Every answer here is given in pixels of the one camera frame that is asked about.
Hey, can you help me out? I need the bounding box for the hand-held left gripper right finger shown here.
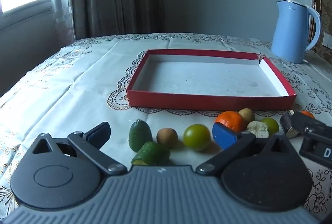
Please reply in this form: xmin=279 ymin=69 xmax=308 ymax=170
xmin=196 ymin=122 xmax=295 ymax=176

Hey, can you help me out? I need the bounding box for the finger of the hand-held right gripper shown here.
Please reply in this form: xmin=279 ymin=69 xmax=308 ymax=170
xmin=293 ymin=110 xmax=323 ymax=133

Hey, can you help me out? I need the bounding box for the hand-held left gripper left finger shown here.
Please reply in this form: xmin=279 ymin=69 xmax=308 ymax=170
xmin=31 ymin=121 xmax=128 ymax=176

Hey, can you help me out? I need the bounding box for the dark sugarcane piece smooth cut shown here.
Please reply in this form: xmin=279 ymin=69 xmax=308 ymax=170
xmin=280 ymin=111 xmax=299 ymax=139

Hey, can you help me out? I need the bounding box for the large orange mandarin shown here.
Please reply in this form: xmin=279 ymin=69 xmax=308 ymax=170
xmin=216 ymin=111 xmax=246 ymax=133

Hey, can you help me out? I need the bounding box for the green tomato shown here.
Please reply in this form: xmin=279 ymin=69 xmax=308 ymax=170
xmin=183 ymin=124 xmax=211 ymax=152
xmin=259 ymin=117 xmax=280 ymax=136

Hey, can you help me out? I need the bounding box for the dark sugarcane piece rough cut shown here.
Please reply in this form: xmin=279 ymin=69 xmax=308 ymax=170
xmin=246 ymin=121 xmax=269 ymax=139

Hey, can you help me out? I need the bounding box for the green cucumber piece with stem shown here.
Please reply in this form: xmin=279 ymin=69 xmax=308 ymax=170
xmin=129 ymin=119 xmax=151 ymax=153

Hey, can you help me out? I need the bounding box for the red cardboard box tray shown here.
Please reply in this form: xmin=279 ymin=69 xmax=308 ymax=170
xmin=126 ymin=49 xmax=297 ymax=111

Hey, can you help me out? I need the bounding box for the white embroidered tablecloth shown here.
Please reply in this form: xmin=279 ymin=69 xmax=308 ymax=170
xmin=0 ymin=33 xmax=332 ymax=214

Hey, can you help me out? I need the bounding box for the light blue electric kettle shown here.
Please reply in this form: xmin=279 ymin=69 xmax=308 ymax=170
xmin=270 ymin=0 xmax=322 ymax=64

